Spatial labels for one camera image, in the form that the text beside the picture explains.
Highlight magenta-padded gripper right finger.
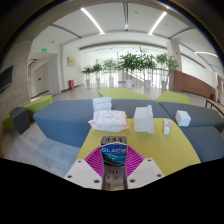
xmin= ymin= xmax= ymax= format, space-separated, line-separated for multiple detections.
xmin=123 ymin=146 xmax=166 ymax=190

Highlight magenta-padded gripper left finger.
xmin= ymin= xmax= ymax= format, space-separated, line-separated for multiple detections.
xmin=64 ymin=146 xmax=107 ymax=191

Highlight white wet wipes pack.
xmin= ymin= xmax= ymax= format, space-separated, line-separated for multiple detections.
xmin=87 ymin=109 xmax=130 ymax=133

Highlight small white cube box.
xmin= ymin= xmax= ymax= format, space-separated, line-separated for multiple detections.
xmin=174 ymin=109 xmax=192 ymax=127

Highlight ceiling light strips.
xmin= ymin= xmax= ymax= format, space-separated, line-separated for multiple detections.
xmin=79 ymin=7 xmax=219 ymax=58

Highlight yellow-green sofa block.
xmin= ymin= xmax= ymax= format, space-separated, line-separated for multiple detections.
xmin=97 ymin=87 xmax=153 ymax=101
xmin=154 ymin=90 xmax=191 ymax=105

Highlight black ottoman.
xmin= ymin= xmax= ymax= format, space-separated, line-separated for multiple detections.
xmin=9 ymin=106 xmax=31 ymax=135

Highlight wooden bench with black frame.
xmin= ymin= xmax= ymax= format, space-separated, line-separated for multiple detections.
xmin=204 ymin=98 xmax=224 ymax=118

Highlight row of potted plants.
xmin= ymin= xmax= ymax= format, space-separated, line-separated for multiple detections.
xmin=81 ymin=47 xmax=179 ymax=91

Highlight lime green bench seat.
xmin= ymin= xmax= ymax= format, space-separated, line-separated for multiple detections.
xmin=1 ymin=94 xmax=54 ymax=133

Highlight white cardboard box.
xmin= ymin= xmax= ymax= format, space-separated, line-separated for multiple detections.
xmin=133 ymin=104 xmax=155 ymax=135

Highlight small white tube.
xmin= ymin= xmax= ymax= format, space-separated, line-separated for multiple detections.
xmin=163 ymin=118 xmax=172 ymax=136

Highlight framed wall picture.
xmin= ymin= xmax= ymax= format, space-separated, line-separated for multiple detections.
xmin=67 ymin=56 xmax=76 ymax=68

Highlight long grey sofa block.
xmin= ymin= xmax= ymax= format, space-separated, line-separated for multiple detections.
xmin=32 ymin=98 xmax=168 ymax=149

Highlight white tissue pack stack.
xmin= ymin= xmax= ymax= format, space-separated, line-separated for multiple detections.
xmin=92 ymin=96 xmax=113 ymax=113

